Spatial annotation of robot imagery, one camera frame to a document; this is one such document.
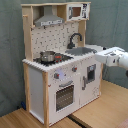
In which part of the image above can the grey cabinet door handle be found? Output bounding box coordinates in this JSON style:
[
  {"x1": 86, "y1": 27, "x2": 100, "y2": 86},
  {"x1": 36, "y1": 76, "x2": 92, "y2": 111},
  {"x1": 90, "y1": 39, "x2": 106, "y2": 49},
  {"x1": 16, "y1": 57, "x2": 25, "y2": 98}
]
[{"x1": 82, "y1": 76, "x2": 86, "y2": 90}]

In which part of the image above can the left red stove knob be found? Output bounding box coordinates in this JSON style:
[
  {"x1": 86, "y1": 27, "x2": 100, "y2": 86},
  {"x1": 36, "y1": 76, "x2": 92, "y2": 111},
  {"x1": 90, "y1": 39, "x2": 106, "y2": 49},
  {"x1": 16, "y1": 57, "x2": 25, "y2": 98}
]
[{"x1": 54, "y1": 73, "x2": 60, "y2": 79}]

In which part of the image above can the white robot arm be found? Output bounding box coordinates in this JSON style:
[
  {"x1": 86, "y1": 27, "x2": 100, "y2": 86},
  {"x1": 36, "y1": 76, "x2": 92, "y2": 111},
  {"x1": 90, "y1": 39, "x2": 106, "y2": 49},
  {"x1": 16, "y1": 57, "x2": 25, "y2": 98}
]
[{"x1": 95, "y1": 47, "x2": 128, "y2": 77}]

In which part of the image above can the toy microwave door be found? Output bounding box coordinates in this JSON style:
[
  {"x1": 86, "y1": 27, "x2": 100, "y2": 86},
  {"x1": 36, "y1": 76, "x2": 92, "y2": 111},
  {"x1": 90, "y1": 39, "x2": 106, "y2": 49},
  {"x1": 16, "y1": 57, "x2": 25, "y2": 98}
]
[{"x1": 67, "y1": 4, "x2": 89, "y2": 21}]

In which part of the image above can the toy oven door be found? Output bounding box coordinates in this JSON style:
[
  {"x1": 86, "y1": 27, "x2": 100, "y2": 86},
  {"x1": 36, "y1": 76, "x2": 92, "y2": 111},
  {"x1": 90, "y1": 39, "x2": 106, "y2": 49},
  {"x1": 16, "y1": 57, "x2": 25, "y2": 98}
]
[{"x1": 56, "y1": 81, "x2": 74, "y2": 112}]

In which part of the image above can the grey range hood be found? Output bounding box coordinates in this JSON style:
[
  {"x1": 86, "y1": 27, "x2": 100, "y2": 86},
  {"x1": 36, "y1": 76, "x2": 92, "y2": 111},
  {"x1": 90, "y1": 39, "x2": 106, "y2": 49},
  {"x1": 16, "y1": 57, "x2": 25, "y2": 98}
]
[{"x1": 35, "y1": 5, "x2": 64, "y2": 27}]

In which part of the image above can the grey toy sink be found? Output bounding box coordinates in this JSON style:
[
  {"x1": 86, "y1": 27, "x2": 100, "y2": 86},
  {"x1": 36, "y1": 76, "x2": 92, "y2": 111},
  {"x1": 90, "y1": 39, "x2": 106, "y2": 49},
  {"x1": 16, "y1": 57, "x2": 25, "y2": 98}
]
[{"x1": 66, "y1": 47, "x2": 96, "y2": 56}]

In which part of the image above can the grey ice dispenser panel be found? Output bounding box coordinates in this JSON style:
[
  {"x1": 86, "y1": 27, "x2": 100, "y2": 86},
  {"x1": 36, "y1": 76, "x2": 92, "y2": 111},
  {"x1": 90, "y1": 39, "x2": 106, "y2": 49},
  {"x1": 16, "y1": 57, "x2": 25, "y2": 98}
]
[{"x1": 87, "y1": 65, "x2": 96, "y2": 83}]

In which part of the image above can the silver toy pot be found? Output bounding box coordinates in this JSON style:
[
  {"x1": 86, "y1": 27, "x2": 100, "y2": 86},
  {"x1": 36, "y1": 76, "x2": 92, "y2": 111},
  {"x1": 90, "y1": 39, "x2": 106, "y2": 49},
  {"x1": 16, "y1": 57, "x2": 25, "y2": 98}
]
[{"x1": 40, "y1": 51, "x2": 55, "y2": 62}]

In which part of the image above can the wooden toy kitchen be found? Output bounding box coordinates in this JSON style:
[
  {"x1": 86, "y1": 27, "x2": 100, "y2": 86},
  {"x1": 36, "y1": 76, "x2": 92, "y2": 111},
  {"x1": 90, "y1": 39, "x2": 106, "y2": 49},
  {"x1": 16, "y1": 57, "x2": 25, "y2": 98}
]
[{"x1": 22, "y1": 2, "x2": 102, "y2": 127}]

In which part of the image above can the right red stove knob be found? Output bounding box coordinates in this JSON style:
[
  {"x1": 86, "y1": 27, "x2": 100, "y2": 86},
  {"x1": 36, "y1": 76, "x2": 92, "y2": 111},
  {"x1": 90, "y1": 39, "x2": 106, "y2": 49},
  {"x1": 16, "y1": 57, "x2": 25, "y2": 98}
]
[{"x1": 72, "y1": 66, "x2": 78, "y2": 72}]

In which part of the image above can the red stove knob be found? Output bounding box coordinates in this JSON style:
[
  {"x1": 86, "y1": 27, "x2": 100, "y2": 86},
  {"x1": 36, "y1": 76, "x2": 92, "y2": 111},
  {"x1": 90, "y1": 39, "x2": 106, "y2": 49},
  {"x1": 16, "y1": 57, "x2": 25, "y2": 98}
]
[
  {"x1": 72, "y1": 66, "x2": 78, "y2": 72},
  {"x1": 54, "y1": 73, "x2": 60, "y2": 79}
]

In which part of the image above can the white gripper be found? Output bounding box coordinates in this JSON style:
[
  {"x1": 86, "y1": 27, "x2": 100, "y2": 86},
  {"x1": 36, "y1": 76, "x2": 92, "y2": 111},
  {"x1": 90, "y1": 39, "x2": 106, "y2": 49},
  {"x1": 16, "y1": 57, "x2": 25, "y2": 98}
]
[{"x1": 95, "y1": 47, "x2": 126, "y2": 67}]

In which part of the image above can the black toy stovetop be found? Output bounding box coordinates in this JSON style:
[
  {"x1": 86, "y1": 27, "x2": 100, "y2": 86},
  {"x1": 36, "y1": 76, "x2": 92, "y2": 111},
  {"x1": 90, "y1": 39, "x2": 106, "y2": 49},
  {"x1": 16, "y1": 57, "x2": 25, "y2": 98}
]
[{"x1": 34, "y1": 53, "x2": 71, "y2": 66}]

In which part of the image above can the black toy faucet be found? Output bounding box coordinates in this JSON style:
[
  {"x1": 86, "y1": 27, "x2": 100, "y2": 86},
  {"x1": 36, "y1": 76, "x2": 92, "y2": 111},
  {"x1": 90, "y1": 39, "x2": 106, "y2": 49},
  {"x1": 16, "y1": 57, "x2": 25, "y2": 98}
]
[{"x1": 66, "y1": 32, "x2": 83, "y2": 50}]

